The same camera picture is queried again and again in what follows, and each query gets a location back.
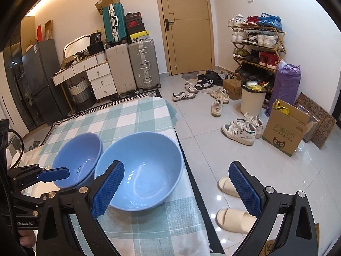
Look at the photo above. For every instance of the beige door mat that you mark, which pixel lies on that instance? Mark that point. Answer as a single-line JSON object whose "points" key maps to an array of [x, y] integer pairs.
{"points": [[190, 76]]}

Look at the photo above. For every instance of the pile of dark shoes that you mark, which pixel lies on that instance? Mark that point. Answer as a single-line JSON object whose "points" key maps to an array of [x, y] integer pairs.
{"points": [[210, 78]]}

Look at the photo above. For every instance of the black yellow shoe box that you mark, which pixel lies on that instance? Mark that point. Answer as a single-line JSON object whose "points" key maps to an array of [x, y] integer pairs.
{"points": [[140, 36]]}

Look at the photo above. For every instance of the white vanity desk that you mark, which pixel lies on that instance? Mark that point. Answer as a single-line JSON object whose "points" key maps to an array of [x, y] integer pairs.
{"points": [[101, 82]]}

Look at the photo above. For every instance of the tan door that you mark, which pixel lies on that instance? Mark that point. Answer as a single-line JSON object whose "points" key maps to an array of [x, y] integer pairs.
{"points": [[186, 45]]}

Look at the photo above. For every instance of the light blue bowl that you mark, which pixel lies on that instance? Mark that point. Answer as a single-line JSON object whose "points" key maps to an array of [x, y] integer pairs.
{"points": [[143, 170]]}

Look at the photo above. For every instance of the arched mirror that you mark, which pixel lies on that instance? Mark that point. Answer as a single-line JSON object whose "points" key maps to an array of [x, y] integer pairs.
{"points": [[72, 41]]}

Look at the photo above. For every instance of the teal suitcase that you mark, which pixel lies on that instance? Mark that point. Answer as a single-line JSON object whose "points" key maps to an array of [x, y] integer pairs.
{"points": [[113, 24]]}

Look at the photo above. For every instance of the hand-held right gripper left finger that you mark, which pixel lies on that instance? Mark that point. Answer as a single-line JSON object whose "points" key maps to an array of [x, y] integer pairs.
{"points": [[106, 189]]}

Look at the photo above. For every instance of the beige suitcase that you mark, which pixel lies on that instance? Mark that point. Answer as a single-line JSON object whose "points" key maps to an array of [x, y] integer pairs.
{"points": [[121, 69]]}

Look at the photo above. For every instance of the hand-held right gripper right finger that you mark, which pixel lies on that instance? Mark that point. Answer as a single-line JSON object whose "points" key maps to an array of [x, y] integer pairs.
{"points": [[245, 189]]}

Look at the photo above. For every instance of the woven laundry basket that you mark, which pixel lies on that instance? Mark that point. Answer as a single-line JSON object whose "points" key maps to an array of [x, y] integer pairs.
{"points": [[81, 96]]}

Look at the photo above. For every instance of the black labelled box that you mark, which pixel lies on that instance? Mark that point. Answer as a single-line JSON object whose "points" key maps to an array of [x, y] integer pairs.
{"points": [[96, 38]]}

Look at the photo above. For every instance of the large printed cardboard box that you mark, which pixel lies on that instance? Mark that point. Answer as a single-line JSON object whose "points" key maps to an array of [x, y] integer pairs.
{"points": [[282, 136]]}

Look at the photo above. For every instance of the wooden shoe rack with shoes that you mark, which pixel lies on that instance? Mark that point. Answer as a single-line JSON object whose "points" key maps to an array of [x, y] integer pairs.
{"points": [[266, 58]]}

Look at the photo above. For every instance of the tall narrow cardboard box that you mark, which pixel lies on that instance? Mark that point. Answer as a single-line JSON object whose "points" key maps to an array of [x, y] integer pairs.
{"points": [[49, 30]]}

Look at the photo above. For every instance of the white trash bin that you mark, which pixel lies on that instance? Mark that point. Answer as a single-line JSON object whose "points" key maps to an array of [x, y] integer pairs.
{"points": [[251, 104]]}

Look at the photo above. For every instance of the patterned cardboard sheets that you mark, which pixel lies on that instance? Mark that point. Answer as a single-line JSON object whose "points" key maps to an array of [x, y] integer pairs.
{"points": [[323, 128]]}

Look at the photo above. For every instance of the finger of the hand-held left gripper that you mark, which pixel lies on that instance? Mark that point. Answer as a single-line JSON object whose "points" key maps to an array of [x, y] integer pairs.
{"points": [[37, 199], [54, 174]]}

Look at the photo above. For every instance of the flat cardboard sheet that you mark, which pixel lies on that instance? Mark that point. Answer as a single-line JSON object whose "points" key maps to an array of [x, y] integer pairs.
{"points": [[28, 34]]}

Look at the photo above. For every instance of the small open cardboard box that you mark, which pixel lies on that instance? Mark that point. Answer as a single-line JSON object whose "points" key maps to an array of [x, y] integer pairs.
{"points": [[68, 62]]}

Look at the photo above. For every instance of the purple plastic bag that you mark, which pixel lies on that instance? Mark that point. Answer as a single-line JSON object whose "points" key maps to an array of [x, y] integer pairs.
{"points": [[286, 85]]}

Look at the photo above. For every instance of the beige slipper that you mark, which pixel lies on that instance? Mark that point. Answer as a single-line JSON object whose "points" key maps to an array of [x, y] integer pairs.
{"points": [[227, 186], [234, 218]]}

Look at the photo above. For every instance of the dark grey fridge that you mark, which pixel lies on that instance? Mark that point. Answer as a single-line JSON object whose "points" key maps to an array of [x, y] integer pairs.
{"points": [[42, 72]]}

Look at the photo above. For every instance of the person's left hand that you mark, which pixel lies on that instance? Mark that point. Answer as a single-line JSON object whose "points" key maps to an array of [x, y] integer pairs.
{"points": [[28, 238]]}

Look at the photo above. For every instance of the white green sneaker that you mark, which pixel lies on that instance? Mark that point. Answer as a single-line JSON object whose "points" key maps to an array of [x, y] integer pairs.
{"points": [[246, 128], [254, 120], [237, 134]]}

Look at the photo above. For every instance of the dark glass cabinet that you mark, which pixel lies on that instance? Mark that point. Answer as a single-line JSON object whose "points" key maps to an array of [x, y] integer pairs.
{"points": [[18, 98]]}

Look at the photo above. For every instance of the white black striped sneaker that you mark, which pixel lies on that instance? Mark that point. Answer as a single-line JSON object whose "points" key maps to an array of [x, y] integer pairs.
{"points": [[191, 86], [183, 96]]}

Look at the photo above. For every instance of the black bag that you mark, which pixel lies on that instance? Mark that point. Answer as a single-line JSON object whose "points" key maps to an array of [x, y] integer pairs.
{"points": [[96, 50]]}

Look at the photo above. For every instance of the silver suitcase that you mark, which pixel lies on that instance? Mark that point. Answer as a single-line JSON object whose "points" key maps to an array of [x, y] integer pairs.
{"points": [[143, 64]]}

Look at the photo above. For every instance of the brown cardboard box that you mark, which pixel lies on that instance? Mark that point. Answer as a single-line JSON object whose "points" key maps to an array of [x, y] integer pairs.
{"points": [[231, 89]]}

